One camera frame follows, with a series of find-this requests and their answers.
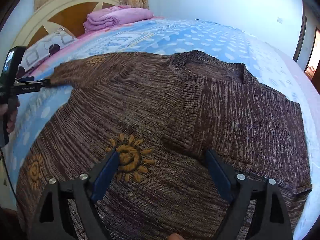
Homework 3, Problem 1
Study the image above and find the brown knitted sweater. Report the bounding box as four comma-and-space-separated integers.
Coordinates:
16, 50, 312, 239

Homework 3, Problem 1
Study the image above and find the person left hand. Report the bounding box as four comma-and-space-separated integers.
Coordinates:
1, 96, 20, 147

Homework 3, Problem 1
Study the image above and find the white patterned pillow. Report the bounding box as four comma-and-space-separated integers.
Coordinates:
16, 28, 78, 79

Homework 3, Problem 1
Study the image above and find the cream wooden headboard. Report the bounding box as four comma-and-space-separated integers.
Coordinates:
12, 0, 119, 47

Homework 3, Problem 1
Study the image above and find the folded purple blanket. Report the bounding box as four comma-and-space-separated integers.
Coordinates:
83, 5, 153, 33

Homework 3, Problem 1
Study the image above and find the blue polka dot bedsheet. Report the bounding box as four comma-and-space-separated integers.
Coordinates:
11, 18, 319, 239

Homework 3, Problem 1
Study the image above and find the brown wooden door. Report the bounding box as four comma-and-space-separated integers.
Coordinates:
293, 15, 319, 92

